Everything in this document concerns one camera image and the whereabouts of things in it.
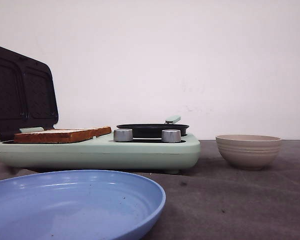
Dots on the beige ribbed bowl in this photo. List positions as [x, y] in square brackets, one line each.
[249, 152]

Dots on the mint green breakfast maker base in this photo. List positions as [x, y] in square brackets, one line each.
[102, 153]

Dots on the toast bread slice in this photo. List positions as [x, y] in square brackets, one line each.
[79, 131]
[41, 138]

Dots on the black frying pan green handle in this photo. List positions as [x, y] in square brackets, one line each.
[154, 130]

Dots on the left silver control knob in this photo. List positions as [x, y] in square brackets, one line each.
[123, 135]

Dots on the right silver control knob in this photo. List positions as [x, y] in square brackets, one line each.
[171, 136]

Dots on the silver control knob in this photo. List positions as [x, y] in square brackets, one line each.
[123, 135]
[171, 136]

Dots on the breakfast maker hinged lid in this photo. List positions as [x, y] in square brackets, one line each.
[27, 94]

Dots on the blue plate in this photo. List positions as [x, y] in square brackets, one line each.
[79, 205]

